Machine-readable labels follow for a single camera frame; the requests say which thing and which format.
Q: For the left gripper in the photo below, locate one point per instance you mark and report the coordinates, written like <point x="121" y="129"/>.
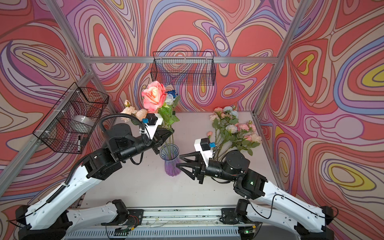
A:
<point x="156" y="141"/>

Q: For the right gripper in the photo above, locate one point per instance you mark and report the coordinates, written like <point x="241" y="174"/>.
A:
<point x="202" y="167"/>

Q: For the purple-blue glass vase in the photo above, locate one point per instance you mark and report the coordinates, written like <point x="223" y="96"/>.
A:
<point x="169" y="153"/>

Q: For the white rose stem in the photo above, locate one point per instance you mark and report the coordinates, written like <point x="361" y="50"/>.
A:
<point x="170" y="100"/>

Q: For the large pink rose stem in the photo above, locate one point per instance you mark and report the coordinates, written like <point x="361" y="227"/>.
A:
<point x="154" y="96"/>

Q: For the blue rose stem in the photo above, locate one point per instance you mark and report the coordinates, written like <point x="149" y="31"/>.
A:
<point x="173" y="93"/>

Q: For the peach peony stem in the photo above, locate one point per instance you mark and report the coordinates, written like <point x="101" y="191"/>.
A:
<point x="130" y="110"/>

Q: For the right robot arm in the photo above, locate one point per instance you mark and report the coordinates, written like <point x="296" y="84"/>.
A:
<point x="261" y="200"/>

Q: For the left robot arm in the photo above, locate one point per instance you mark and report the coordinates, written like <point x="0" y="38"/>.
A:
<point x="125" y="137"/>

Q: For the bunch of artificial flowers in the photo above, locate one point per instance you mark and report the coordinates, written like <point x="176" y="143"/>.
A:
<point x="230" y="134"/>

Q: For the single pink bud stem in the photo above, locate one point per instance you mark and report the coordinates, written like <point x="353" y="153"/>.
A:
<point x="209" y="134"/>

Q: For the black marker pen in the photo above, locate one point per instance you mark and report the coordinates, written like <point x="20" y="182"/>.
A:
<point x="79" y="150"/>

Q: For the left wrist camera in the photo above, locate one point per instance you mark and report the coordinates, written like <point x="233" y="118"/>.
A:
<point x="151" y="123"/>

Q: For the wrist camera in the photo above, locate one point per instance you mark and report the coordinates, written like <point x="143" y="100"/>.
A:
<point x="151" y="123"/>
<point x="206" y="149"/>

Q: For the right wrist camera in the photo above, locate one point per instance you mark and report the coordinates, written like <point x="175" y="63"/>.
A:
<point x="206" y="149"/>

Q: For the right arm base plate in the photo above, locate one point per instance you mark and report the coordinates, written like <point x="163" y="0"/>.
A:
<point x="229" y="216"/>

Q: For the back wire basket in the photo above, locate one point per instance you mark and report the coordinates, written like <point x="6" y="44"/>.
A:
<point x="184" y="68"/>

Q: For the wire basket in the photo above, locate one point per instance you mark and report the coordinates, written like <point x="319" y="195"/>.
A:
<point x="59" y="132"/>
<point x="184" y="68"/>

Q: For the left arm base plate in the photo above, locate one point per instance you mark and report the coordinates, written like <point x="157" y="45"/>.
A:
<point x="133" y="218"/>

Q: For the left wire basket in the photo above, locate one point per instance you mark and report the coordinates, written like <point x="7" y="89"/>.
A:
<point x="59" y="132"/>

